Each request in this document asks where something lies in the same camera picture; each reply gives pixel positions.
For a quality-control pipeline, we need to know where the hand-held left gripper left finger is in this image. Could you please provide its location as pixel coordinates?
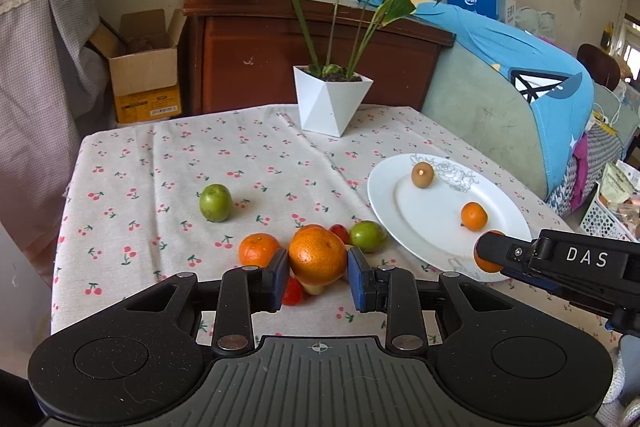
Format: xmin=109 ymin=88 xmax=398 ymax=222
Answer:
xmin=122 ymin=251 xmax=292 ymax=356

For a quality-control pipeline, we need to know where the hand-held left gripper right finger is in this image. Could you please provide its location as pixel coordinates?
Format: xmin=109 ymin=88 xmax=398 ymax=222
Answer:
xmin=347 ymin=246 xmax=507 ymax=356

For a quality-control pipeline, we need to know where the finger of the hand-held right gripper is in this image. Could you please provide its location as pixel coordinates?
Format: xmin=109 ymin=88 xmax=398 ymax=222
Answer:
xmin=474 ymin=231 xmax=540 ymax=281

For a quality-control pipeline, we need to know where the small mandarin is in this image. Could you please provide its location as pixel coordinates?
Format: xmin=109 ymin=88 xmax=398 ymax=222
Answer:
xmin=473 ymin=230 xmax=507 ymax=274
xmin=460 ymin=202 xmax=489 ymax=232
xmin=238 ymin=233 xmax=282 ymax=268

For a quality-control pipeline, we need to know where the brown kiwi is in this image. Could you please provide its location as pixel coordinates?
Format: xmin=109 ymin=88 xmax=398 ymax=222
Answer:
xmin=411 ymin=162 xmax=435 ymax=189
xmin=294 ymin=276 xmax=332 ymax=297

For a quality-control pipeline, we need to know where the large orange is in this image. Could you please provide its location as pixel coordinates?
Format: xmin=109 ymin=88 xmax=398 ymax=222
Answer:
xmin=288 ymin=227 xmax=349 ymax=287

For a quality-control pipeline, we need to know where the green plum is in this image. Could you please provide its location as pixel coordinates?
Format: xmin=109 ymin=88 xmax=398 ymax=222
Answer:
xmin=199 ymin=184 xmax=234 ymax=223
xmin=349 ymin=220 xmax=387 ymax=254

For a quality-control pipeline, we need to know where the white oval plate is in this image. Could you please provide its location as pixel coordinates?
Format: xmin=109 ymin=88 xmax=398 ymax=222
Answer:
xmin=367 ymin=153 xmax=534 ymax=283

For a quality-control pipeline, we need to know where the person's right forearm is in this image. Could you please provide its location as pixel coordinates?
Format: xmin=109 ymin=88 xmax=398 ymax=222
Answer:
xmin=596 ymin=332 xmax=640 ymax=427

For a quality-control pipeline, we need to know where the white perforated basket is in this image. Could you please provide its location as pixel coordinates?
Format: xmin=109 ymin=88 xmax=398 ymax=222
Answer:
xmin=580 ymin=192 xmax=640 ymax=243

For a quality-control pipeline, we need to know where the purple cloth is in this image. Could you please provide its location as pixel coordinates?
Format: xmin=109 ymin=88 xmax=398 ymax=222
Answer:
xmin=570 ymin=133 xmax=591 ymax=212

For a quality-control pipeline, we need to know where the grey patterned blanket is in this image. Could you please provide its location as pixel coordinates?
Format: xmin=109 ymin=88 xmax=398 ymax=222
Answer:
xmin=547 ymin=119 xmax=623 ymax=219

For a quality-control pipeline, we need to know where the pale green sofa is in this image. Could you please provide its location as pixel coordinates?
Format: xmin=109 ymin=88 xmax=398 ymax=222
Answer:
xmin=421 ymin=42 xmax=596 ymax=202

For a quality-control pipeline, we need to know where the cherry print tablecloth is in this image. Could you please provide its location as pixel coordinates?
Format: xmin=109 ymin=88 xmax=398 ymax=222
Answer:
xmin=50 ymin=103 xmax=626 ymax=360

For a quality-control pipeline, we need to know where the white geometric plant pot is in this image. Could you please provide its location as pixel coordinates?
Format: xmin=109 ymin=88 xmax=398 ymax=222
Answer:
xmin=292 ymin=65 xmax=374 ymax=138

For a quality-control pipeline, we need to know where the blue printed cloth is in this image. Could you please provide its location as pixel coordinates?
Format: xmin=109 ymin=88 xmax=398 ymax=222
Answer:
xmin=410 ymin=1 xmax=596 ymax=192

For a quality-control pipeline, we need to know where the dark wooden chair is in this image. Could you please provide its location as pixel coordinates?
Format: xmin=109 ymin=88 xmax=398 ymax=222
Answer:
xmin=576 ymin=43 xmax=622 ymax=92

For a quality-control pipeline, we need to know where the brown wooden cabinet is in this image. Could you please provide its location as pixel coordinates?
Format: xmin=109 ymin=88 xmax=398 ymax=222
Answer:
xmin=178 ymin=0 xmax=457 ymax=118

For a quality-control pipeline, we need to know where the open cardboard box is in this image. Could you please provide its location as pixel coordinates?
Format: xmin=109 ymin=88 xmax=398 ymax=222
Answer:
xmin=88 ymin=8 xmax=187 ymax=124

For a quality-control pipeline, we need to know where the white panel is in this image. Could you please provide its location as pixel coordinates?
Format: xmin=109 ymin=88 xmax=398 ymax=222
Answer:
xmin=0 ymin=222 xmax=53 ymax=380

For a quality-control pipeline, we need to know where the checked curtain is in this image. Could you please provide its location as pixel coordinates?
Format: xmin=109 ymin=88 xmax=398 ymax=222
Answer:
xmin=0 ymin=0 xmax=121 ymax=288

